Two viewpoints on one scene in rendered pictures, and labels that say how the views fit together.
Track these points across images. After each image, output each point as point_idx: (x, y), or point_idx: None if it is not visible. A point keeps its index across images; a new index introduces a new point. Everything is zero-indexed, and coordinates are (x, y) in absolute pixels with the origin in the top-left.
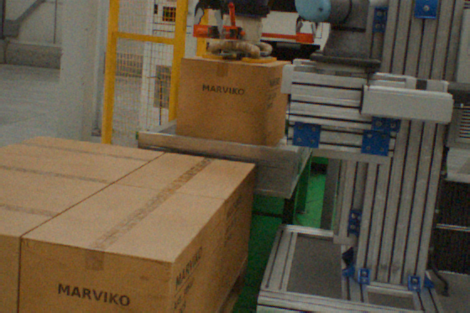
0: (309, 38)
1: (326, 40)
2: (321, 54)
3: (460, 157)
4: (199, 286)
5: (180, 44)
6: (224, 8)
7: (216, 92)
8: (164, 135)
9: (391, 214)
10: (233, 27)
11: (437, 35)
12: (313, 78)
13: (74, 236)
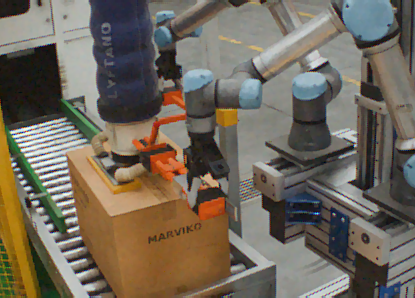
0: (178, 96)
1: (61, 35)
2: (401, 204)
3: (162, 86)
4: None
5: (4, 151)
6: (115, 116)
7: (167, 239)
8: None
9: None
10: (171, 153)
11: None
12: (407, 236)
13: None
